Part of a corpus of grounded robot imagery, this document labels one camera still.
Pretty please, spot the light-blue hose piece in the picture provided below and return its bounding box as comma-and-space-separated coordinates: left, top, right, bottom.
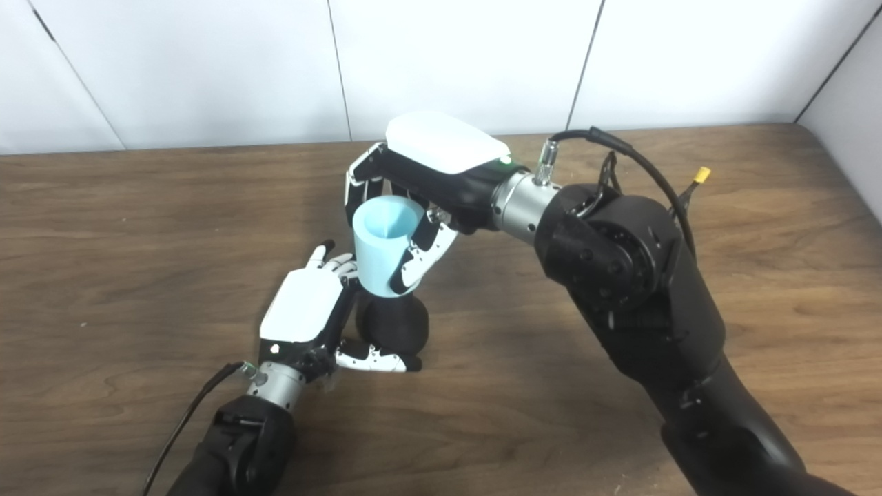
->
352, 195, 427, 298

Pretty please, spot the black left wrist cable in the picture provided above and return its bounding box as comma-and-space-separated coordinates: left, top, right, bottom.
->
141, 362, 257, 496

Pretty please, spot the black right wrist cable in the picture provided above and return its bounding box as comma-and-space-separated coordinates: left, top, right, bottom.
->
534, 127, 697, 259

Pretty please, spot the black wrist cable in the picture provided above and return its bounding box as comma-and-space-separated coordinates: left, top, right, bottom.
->
534, 127, 697, 259
141, 362, 257, 496

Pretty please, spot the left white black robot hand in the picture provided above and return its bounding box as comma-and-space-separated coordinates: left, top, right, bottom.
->
258, 240, 422, 386

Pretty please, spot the yellow-tipped connector wire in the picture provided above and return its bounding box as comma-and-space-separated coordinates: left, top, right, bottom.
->
679, 167, 712, 207

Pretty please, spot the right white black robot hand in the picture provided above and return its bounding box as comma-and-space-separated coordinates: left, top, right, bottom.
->
345, 112, 531, 296

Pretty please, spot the black nozzle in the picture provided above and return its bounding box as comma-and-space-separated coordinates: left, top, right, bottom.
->
355, 293, 430, 359

